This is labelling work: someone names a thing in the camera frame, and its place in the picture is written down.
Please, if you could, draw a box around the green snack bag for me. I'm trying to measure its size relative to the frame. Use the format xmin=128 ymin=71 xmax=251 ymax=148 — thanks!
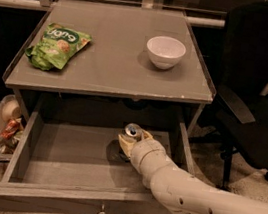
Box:
xmin=24 ymin=23 xmax=92 ymax=71

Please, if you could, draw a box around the white ceramic bowl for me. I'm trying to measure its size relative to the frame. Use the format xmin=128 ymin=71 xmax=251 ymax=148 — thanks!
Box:
xmin=146 ymin=36 xmax=186 ymax=70

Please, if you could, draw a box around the grey cabinet table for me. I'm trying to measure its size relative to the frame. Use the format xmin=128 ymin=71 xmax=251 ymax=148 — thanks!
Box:
xmin=0 ymin=0 xmax=229 ymax=149

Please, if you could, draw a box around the open grey top drawer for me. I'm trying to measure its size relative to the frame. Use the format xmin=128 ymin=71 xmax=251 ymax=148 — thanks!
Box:
xmin=0 ymin=102 xmax=195 ymax=214

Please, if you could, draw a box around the black office chair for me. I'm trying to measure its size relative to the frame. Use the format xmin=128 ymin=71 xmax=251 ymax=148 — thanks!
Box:
xmin=193 ymin=1 xmax=268 ymax=189

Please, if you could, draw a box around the metal rail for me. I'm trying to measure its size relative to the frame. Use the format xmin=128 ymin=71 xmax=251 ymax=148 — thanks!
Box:
xmin=0 ymin=0 xmax=268 ymax=50

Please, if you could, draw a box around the orange soda can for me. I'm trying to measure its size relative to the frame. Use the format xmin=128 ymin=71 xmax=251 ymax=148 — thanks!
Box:
xmin=0 ymin=119 xmax=20 ymax=142

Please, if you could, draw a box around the silver blue redbull can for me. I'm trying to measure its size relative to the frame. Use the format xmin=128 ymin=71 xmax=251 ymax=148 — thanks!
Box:
xmin=123 ymin=123 xmax=143 ymax=143

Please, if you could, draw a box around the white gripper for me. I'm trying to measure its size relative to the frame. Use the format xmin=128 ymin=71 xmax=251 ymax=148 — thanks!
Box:
xmin=118 ymin=130 xmax=173 ymax=177

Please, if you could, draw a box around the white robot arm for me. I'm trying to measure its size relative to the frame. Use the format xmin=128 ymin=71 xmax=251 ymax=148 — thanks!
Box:
xmin=118 ymin=123 xmax=268 ymax=214

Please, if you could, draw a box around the white round object in bin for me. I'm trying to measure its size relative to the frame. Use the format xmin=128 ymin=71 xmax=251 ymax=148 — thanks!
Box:
xmin=1 ymin=100 xmax=21 ymax=121

